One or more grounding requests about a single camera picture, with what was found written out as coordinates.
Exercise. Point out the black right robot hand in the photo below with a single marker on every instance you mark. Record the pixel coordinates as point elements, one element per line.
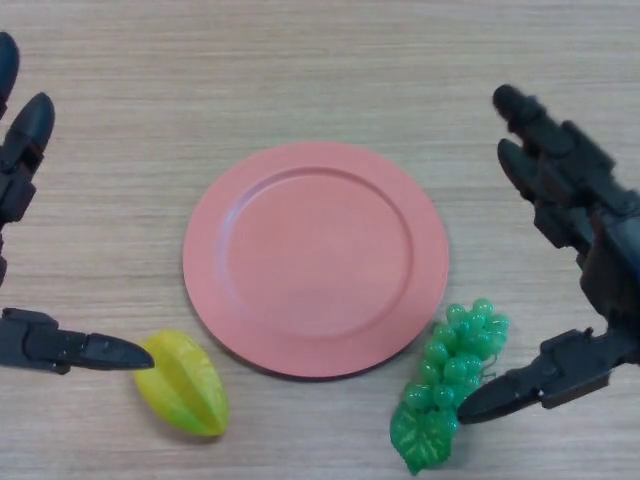
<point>610,260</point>

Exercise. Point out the pink round plate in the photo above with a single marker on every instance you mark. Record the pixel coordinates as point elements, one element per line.
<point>315,260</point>

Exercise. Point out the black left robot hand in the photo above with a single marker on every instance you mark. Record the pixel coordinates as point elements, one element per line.
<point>20,195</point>

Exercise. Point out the yellow green starfruit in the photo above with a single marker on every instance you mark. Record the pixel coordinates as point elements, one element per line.
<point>190,395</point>

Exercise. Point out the green plastic grape bunch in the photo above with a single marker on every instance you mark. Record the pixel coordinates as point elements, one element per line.
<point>440,370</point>

